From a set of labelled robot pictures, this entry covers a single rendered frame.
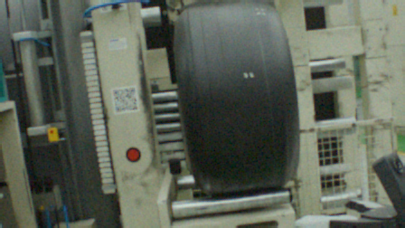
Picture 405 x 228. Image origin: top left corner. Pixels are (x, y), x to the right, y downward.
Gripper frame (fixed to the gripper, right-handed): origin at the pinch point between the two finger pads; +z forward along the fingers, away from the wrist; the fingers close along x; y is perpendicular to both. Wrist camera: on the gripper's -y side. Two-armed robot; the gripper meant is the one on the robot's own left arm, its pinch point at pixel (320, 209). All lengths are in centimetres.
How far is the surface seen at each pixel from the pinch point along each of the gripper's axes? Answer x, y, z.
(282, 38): 37, -33, 35
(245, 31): 30, -35, 41
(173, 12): 51, -49, 93
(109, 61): 13, -29, 77
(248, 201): 37, 11, 48
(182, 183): 43, 10, 81
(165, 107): 50, -15, 98
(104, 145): 13, -5, 81
